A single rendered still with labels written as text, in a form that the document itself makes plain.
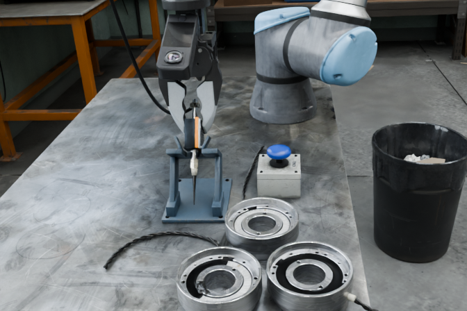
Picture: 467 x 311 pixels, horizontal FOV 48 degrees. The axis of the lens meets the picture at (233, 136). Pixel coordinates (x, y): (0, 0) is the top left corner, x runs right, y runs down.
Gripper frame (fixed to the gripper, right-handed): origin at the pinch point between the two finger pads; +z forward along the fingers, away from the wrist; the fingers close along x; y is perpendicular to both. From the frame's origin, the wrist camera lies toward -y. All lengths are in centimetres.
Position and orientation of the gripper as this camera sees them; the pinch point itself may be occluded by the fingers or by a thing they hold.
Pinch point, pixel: (194, 127)
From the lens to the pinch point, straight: 83.9
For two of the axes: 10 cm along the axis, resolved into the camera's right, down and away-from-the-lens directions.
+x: -10.0, 0.1, 0.9
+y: 0.8, -4.0, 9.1
